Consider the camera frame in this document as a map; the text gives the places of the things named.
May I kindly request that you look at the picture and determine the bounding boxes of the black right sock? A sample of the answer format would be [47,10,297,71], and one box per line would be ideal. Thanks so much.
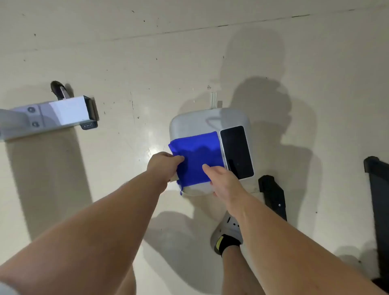
[214,234,242,256]

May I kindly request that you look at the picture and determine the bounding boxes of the black equipment frame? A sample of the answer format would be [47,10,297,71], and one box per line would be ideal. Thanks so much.
[363,156,389,285]

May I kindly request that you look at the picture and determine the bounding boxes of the black caster wheel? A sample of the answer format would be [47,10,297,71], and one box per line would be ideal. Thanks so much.
[51,81,71,100]

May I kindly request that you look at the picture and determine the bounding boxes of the person's left hand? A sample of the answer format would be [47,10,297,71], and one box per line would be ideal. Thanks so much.
[147,152,185,192]

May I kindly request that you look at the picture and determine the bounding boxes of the person's leg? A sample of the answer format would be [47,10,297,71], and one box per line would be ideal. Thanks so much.
[221,244,265,295]
[115,266,137,295]

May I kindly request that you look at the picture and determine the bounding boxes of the person's right hand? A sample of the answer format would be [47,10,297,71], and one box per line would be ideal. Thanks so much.
[202,164,248,210]

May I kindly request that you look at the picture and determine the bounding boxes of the person's right leg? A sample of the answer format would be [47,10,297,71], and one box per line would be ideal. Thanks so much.
[221,244,265,295]

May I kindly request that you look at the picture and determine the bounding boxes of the person's left leg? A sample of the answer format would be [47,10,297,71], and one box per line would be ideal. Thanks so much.
[115,266,137,295]

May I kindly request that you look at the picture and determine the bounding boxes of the person's left forearm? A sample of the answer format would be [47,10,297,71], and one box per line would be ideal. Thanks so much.
[0,171,168,295]

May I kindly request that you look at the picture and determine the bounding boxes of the black equipment foot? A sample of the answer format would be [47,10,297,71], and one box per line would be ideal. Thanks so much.
[258,175,288,222]

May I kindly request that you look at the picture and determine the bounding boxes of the white plastic stool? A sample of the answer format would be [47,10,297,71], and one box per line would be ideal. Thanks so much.
[169,108,256,197]

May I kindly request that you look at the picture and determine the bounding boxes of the grey right clog shoe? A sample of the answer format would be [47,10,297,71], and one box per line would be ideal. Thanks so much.
[210,212,244,247]

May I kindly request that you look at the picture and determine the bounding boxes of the blue microfiber cloth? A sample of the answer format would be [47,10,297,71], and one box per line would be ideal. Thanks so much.
[168,131,225,196]

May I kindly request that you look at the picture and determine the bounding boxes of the person's right forearm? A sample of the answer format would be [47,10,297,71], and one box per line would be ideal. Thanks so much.
[226,194,387,295]

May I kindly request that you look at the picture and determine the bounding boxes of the white bench frame foot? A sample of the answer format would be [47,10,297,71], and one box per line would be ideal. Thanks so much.
[0,95,100,142]

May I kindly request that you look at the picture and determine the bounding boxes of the grey shirt sleeve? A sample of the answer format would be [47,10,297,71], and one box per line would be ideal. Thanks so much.
[0,282,19,295]

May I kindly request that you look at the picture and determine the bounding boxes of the black screen smartphone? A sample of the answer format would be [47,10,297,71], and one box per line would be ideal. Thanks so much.
[220,125,254,180]

